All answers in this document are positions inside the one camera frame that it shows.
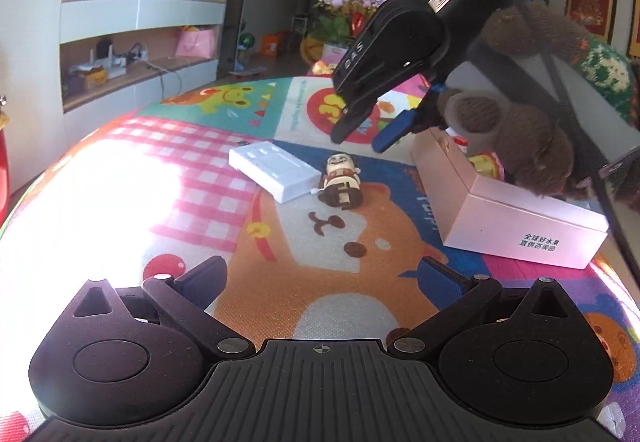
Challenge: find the small cartoon boy figurine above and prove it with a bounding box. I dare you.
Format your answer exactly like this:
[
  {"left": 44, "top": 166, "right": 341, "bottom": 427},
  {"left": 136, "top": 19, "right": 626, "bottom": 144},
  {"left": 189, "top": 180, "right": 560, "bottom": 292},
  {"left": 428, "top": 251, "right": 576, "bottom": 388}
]
[{"left": 318, "top": 152, "right": 363, "bottom": 210}]

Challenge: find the white power strip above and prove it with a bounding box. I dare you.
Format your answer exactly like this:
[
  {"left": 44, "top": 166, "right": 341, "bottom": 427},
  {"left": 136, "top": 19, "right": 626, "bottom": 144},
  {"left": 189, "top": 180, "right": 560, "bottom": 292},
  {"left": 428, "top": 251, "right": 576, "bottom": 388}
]
[{"left": 228, "top": 142, "right": 321, "bottom": 204}]

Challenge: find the pink orchid flower pot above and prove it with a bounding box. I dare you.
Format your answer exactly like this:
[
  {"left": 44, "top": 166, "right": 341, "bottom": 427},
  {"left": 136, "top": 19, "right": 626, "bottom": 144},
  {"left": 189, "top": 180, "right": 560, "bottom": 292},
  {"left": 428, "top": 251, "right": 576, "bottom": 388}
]
[{"left": 310, "top": 0, "right": 387, "bottom": 46}]

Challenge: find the pink cardboard gift box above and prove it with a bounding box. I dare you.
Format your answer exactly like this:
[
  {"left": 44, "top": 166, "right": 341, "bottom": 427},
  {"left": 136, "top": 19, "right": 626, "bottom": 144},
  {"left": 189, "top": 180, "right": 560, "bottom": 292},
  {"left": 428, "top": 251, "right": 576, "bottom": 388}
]
[{"left": 411, "top": 128, "right": 608, "bottom": 270}]

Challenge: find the colourful cartoon play mat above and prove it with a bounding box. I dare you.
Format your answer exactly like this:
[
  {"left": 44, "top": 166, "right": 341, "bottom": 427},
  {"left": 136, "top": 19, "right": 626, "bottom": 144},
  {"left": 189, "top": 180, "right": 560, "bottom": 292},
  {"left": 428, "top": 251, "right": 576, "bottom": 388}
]
[{"left": 1, "top": 76, "right": 639, "bottom": 441}]

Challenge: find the pink gift bag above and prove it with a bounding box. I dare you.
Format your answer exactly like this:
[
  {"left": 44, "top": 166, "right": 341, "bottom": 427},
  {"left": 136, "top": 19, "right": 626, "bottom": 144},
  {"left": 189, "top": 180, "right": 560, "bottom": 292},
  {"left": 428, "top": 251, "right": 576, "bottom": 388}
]
[{"left": 175, "top": 26, "right": 217, "bottom": 60}]

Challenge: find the white tv cabinet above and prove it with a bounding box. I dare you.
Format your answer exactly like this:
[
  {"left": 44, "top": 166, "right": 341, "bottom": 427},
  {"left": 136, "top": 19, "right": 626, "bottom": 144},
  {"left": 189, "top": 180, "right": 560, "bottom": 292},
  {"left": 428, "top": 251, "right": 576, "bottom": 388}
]
[{"left": 1, "top": 0, "right": 226, "bottom": 188}]

